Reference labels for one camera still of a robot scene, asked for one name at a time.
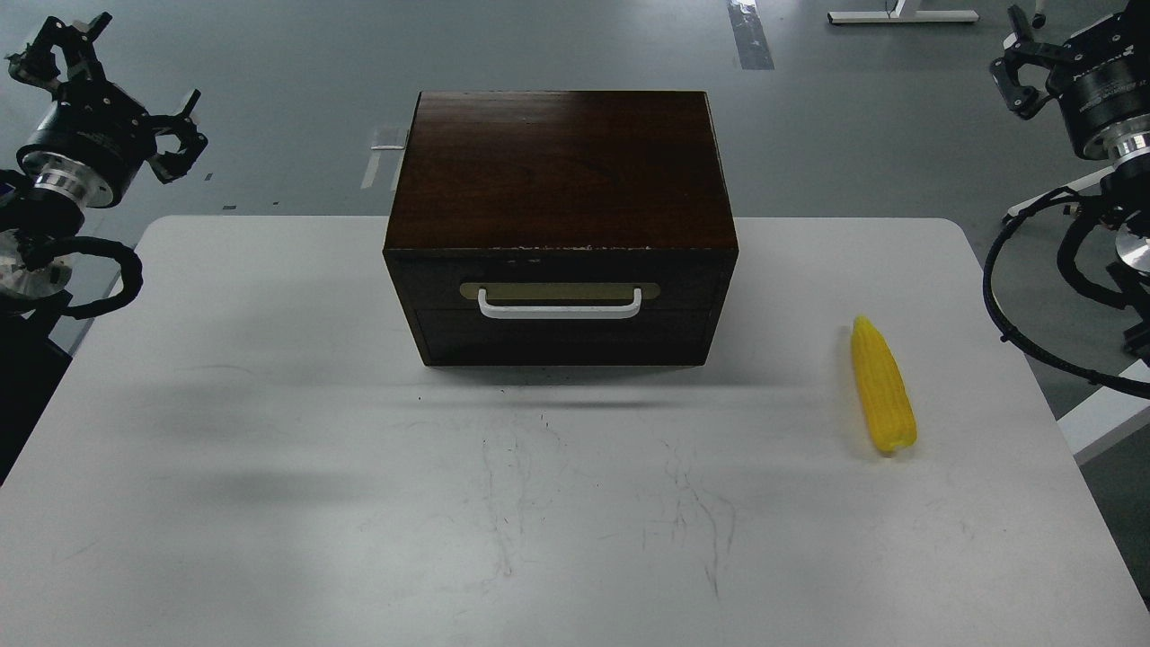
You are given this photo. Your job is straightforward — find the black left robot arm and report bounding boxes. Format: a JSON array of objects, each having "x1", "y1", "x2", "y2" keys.
[{"x1": 3, "y1": 13, "x2": 208, "y2": 319}]

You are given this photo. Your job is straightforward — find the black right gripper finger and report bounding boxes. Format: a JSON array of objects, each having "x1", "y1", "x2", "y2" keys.
[{"x1": 989, "y1": 3, "x2": 1070, "y2": 120}]

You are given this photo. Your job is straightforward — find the white floor tape marks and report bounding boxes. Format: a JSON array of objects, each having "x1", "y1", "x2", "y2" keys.
[{"x1": 358, "y1": 124, "x2": 411, "y2": 190}]

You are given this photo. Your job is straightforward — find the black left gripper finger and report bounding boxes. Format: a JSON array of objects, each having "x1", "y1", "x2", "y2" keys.
[
  {"x1": 7, "y1": 13, "x2": 112, "y2": 91},
  {"x1": 144, "y1": 88, "x2": 208, "y2": 184}
]

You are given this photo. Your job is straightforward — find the grey floor tape strip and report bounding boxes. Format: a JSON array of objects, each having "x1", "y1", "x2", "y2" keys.
[{"x1": 725, "y1": 1, "x2": 775, "y2": 71}]

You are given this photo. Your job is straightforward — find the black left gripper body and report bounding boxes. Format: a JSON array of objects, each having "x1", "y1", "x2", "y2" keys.
[{"x1": 20, "y1": 80, "x2": 155, "y2": 191}]

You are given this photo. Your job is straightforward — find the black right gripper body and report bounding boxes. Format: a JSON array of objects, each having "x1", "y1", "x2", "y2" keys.
[{"x1": 1047, "y1": 9, "x2": 1149, "y2": 160}]

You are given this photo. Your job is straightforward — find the dark wooden drawer cabinet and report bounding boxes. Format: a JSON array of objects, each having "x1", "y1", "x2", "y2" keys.
[{"x1": 382, "y1": 91, "x2": 739, "y2": 306}]

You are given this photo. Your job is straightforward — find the yellow corn cob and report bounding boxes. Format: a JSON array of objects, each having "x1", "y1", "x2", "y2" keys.
[{"x1": 850, "y1": 315, "x2": 917, "y2": 455}]

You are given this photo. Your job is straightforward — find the wooden drawer with white handle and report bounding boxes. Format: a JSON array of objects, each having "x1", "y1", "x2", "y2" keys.
[{"x1": 403, "y1": 282, "x2": 723, "y2": 365}]

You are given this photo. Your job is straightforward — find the white table leg base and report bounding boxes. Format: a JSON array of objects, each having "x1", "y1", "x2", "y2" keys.
[{"x1": 827, "y1": 1, "x2": 980, "y2": 25}]

